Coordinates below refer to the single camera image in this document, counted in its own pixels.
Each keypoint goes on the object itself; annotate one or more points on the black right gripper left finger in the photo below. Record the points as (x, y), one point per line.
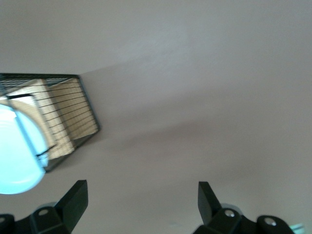
(70, 204)

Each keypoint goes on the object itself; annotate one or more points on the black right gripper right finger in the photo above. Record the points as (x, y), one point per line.
(209, 207)

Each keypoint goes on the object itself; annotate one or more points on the light blue round plate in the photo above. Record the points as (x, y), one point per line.
(17, 151)

